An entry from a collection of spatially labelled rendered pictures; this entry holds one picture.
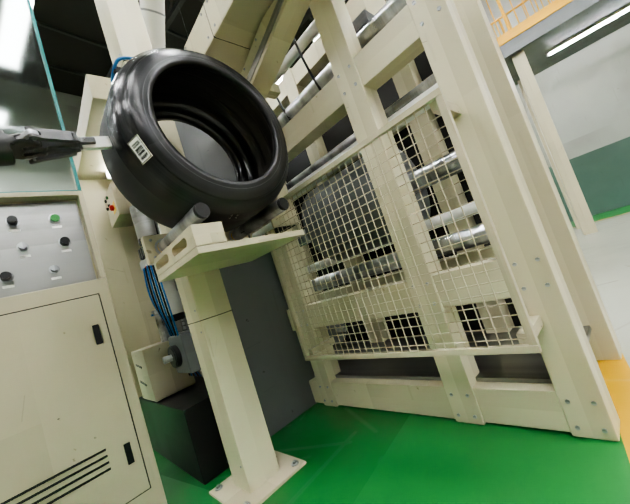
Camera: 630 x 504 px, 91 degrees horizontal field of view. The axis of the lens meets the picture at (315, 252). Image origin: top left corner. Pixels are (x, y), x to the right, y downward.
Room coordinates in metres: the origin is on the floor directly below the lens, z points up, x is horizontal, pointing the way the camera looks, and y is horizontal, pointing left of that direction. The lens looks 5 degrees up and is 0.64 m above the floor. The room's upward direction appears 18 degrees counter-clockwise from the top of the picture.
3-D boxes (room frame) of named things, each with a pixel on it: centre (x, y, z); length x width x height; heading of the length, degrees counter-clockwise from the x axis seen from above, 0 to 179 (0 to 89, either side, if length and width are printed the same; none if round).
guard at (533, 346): (1.09, -0.13, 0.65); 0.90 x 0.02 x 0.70; 44
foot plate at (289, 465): (1.19, 0.46, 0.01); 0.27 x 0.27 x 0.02; 44
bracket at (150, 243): (1.15, 0.39, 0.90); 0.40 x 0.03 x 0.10; 134
